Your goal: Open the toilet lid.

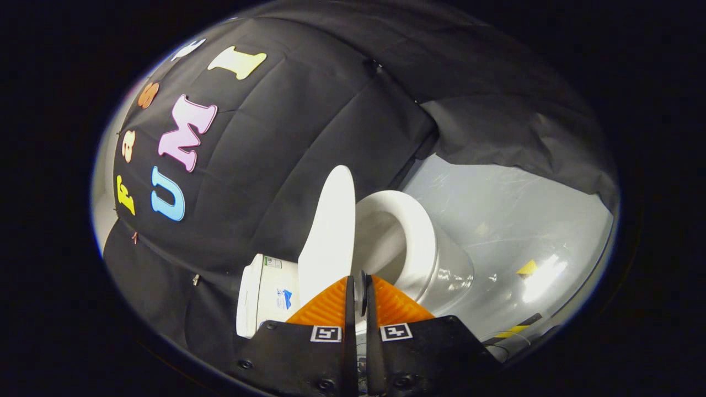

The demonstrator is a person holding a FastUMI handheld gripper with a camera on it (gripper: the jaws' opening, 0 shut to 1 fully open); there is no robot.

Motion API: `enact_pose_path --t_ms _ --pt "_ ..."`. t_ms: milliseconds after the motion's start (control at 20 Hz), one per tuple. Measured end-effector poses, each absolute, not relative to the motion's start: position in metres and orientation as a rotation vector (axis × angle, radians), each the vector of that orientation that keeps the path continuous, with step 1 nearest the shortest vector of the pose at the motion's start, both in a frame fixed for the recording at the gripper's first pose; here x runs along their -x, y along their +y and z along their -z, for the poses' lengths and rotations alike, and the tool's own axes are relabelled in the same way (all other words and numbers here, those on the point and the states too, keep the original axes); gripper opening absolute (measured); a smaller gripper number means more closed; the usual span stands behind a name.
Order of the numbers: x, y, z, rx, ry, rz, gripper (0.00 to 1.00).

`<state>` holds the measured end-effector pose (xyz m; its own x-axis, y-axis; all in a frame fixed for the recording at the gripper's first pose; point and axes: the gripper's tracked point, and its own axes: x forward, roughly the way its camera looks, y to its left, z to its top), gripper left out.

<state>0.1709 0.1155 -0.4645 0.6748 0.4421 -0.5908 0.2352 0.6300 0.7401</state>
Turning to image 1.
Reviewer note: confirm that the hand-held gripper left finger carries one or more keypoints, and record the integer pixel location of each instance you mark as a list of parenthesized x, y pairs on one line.
[(349, 353)]

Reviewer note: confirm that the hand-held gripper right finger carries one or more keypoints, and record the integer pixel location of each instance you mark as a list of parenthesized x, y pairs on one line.
[(373, 353)]

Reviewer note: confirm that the white toilet lid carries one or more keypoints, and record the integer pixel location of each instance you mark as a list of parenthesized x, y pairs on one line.
[(331, 231)]

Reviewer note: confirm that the white toilet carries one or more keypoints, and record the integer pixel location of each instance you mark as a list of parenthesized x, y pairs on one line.
[(270, 300)]

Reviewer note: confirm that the yellow black floor tape strip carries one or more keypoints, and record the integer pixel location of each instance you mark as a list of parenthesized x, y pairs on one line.
[(513, 331)]

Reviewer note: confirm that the small yellow floor tape piece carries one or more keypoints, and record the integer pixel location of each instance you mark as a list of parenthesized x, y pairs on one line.
[(527, 268)]

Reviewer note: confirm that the black backdrop cloth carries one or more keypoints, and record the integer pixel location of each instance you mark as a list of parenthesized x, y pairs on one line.
[(276, 138)]

